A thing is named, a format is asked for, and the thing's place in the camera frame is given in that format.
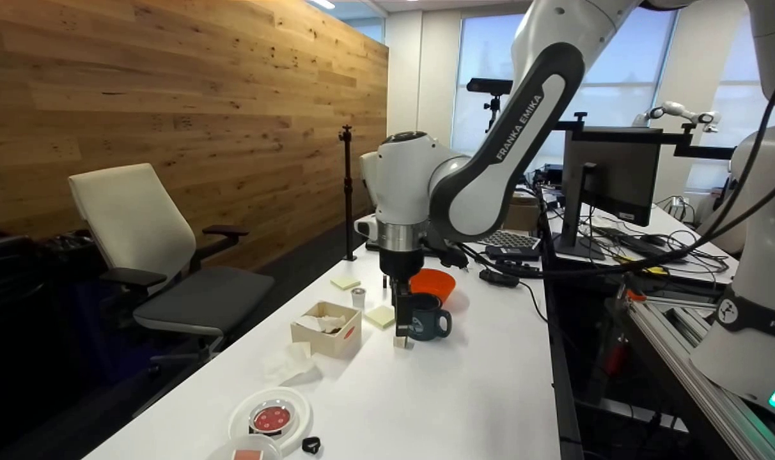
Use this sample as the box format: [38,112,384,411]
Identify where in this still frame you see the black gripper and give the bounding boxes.
[376,248,429,351]

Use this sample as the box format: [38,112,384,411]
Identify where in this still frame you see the red round item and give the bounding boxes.
[249,401,296,437]

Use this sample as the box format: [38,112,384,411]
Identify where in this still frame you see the white round plate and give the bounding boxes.
[226,387,314,447]

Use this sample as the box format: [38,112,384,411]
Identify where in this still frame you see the yellow sticky note pad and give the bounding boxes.
[361,305,399,330]

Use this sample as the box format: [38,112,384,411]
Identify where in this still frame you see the dark blue mug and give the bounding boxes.
[408,291,454,342]

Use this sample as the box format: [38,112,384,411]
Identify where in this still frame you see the orange bowl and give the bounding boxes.
[407,266,461,313]

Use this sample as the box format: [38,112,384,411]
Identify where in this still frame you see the pale sticky note pad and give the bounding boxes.
[327,272,365,291]

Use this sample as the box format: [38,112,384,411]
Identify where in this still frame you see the open wooden box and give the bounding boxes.
[289,300,365,360]

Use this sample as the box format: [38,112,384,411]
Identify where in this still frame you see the white tissue wad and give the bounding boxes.
[296,309,350,336]

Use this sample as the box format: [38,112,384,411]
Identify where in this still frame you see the black computer mouse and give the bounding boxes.
[475,266,521,290]

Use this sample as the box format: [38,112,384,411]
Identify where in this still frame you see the black power strip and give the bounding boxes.
[485,246,545,278]

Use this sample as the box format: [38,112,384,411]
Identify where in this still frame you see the black tripod pole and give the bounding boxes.
[338,124,361,263]

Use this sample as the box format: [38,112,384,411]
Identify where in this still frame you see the white office chair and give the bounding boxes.
[64,161,279,354]

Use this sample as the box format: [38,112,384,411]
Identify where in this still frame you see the black low cabinet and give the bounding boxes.
[0,227,95,437]

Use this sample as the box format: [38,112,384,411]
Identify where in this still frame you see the black stereo camera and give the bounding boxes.
[465,77,515,98]

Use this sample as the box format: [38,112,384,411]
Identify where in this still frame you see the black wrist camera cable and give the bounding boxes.
[452,48,775,285]

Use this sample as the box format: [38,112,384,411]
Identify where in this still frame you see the aluminium mounting rail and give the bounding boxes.
[626,296,775,460]

